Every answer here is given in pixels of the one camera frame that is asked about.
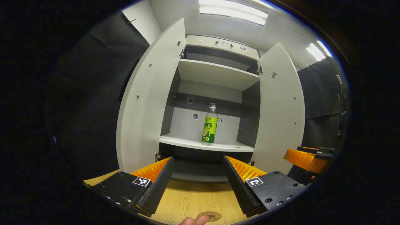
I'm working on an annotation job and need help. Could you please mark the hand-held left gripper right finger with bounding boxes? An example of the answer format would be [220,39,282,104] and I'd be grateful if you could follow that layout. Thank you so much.
[222,155,310,218]

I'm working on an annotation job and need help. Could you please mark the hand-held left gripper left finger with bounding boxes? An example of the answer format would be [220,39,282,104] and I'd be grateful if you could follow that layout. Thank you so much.
[83,156,175,219]

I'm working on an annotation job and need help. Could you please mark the round wooden coaster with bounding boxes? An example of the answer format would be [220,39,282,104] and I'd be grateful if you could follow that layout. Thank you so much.
[197,212,222,223]

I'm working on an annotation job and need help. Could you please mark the grey cabinet door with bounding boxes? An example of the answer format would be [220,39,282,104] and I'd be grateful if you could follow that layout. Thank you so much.
[251,42,306,175]
[116,18,187,174]

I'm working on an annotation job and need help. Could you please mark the green label bottle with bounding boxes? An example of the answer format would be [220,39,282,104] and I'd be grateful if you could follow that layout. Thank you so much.
[202,103,218,146]

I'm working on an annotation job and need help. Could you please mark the grey cabinet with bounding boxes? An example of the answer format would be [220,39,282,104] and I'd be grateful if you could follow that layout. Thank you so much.
[156,34,263,183]

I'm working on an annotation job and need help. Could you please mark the small ceiling light panel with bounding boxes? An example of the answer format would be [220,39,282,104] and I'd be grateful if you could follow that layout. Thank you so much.
[306,40,332,62]

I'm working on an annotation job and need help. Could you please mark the black backdrop cloth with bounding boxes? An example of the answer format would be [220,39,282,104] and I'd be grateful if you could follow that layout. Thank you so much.
[47,12,349,175]

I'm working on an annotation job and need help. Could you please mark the large ceiling light panel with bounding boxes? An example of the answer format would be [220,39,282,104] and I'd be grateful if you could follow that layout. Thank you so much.
[199,0,268,26]

